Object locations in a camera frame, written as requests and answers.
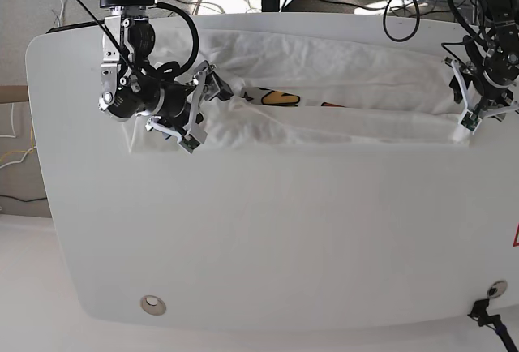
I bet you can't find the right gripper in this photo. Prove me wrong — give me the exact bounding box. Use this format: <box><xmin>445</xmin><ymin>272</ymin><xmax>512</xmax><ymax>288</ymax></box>
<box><xmin>144</xmin><ymin>62</ymin><xmax>234</xmax><ymax>142</ymax></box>

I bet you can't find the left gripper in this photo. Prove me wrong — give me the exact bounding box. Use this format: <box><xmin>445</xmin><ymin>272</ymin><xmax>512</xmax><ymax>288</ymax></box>
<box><xmin>441</xmin><ymin>37</ymin><xmax>518</xmax><ymax>120</ymax></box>

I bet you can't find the white printed T-shirt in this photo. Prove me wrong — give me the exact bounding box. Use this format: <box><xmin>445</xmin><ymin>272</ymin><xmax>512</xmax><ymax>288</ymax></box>
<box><xmin>121</xmin><ymin>29</ymin><xmax>475</xmax><ymax>157</ymax></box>

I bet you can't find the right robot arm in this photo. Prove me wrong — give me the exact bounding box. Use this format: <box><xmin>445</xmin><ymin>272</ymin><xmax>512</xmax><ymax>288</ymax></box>
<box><xmin>93</xmin><ymin>0</ymin><xmax>233</xmax><ymax>152</ymax></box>

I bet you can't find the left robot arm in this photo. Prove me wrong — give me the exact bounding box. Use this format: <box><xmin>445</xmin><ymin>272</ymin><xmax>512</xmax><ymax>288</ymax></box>
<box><xmin>441</xmin><ymin>0</ymin><xmax>518</xmax><ymax>132</ymax></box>

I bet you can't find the red white warning sticker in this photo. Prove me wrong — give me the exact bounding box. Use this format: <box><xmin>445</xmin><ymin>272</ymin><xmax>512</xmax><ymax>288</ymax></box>
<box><xmin>513</xmin><ymin>224</ymin><xmax>519</xmax><ymax>247</ymax></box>

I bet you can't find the round metal table grommet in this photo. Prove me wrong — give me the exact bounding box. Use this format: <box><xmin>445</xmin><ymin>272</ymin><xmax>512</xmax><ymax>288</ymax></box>
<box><xmin>140</xmin><ymin>295</ymin><xmax>167</xmax><ymax>316</ymax></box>

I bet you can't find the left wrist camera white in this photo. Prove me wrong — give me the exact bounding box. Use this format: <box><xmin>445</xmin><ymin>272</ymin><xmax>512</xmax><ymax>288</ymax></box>
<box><xmin>443</xmin><ymin>57</ymin><xmax>482</xmax><ymax>134</ymax></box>

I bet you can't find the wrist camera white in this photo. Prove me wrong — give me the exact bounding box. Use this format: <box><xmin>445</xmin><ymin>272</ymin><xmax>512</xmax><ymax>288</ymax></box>
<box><xmin>144</xmin><ymin>66</ymin><xmax>216</xmax><ymax>154</ymax></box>
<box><xmin>443</xmin><ymin>57</ymin><xmax>482</xmax><ymax>134</ymax></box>

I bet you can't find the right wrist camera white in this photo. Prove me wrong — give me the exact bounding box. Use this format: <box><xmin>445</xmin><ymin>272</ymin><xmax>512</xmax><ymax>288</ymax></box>
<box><xmin>144</xmin><ymin>66</ymin><xmax>216</xmax><ymax>154</ymax></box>

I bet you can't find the round grommet with cable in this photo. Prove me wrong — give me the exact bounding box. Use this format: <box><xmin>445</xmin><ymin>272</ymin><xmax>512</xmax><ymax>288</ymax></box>
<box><xmin>487</xmin><ymin>280</ymin><xmax>508</xmax><ymax>299</ymax></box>

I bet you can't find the black clamp with cable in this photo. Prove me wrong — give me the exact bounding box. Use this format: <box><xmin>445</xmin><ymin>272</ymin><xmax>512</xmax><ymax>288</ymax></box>
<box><xmin>468</xmin><ymin>298</ymin><xmax>518</xmax><ymax>352</ymax></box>

